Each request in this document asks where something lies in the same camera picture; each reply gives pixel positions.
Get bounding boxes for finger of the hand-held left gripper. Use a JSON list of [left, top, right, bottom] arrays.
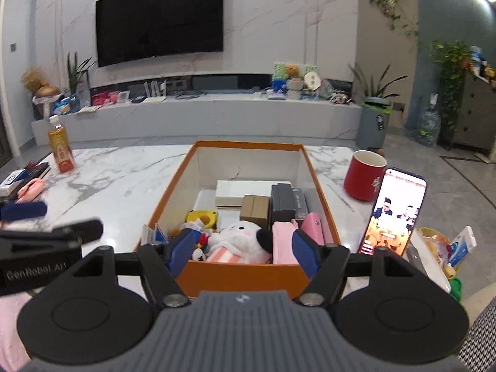
[[51, 219, 104, 246], [0, 201, 48, 222]]

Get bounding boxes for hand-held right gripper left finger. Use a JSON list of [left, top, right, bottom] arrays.
[[66, 228, 196, 308]]

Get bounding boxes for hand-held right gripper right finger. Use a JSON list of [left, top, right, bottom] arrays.
[[292, 229, 427, 307]]

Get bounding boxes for brown bear plush sailor outfit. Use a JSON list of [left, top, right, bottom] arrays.
[[170, 221, 215, 261]]

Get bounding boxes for pink cylindrical case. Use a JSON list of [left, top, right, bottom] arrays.
[[301, 212, 326, 246]]

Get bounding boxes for small pink backpack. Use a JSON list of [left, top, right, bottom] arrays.
[[271, 219, 300, 265]]

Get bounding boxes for white packet blue label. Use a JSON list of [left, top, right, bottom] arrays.
[[141, 224, 170, 246]]

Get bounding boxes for yellow tape measure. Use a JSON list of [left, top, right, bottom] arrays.
[[185, 209, 218, 230]]

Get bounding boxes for brown patterned box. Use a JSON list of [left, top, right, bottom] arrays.
[[292, 187, 311, 220]]

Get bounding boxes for dark grey box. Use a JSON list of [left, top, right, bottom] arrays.
[[270, 183, 297, 226]]

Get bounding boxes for white black-eared dog plush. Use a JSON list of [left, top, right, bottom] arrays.
[[205, 220, 274, 265]]

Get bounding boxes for orange cardboard box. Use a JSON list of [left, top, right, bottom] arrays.
[[134, 141, 342, 299]]

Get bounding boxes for small gold box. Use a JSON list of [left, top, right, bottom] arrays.
[[239, 194, 270, 228]]

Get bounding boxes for long white box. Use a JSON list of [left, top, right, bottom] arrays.
[[215, 180, 292, 210]]

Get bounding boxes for pink selfie stick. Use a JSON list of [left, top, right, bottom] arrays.
[[16, 177, 50, 203]]

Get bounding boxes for blue and white box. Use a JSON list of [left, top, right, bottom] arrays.
[[0, 170, 26, 197]]

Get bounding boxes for orange drink bottle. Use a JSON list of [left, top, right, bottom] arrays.
[[48, 115, 77, 174]]

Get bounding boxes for red cup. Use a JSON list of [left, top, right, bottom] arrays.
[[343, 149, 388, 202]]

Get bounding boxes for smartphone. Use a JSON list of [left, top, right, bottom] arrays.
[[357, 167, 428, 257]]

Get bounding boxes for snack packets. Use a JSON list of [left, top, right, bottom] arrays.
[[54, 95, 82, 114]]

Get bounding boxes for white snack tray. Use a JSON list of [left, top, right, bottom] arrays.
[[405, 227, 452, 295]]

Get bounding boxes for dried flower bunch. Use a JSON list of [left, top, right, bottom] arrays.
[[21, 65, 49, 94]]

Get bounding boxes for pink red toys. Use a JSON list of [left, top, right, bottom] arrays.
[[91, 89, 119, 105]]

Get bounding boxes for grey trash bin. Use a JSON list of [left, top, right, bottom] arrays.
[[355, 98, 392, 150]]

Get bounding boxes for marble tv console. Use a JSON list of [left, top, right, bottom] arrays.
[[31, 93, 363, 148]]

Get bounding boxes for tall leafy potted plant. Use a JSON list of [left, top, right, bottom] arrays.
[[65, 51, 98, 98]]

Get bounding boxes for white router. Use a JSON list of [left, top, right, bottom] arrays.
[[145, 79, 167, 100]]

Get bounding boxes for green object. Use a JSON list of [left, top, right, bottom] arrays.
[[449, 277, 465, 303]]

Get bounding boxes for long-leaf potted plant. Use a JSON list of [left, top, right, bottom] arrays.
[[348, 62, 408, 105]]

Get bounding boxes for large water jug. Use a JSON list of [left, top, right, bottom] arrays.
[[417, 93, 442, 147]]

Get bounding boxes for houndstooth fabric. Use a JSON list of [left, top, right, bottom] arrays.
[[456, 305, 496, 372]]

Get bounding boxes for grey drawer cabinet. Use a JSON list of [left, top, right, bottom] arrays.
[[453, 73, 496, 154]]

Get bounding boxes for black television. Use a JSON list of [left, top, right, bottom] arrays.
[[95, 0, 225, 68]]

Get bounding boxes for bushy green potted plant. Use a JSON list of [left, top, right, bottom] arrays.
[[429, 39, 474, 133]]

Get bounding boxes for hanging vine plant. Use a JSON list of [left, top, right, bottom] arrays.
[[366, 0, 421, 38]]

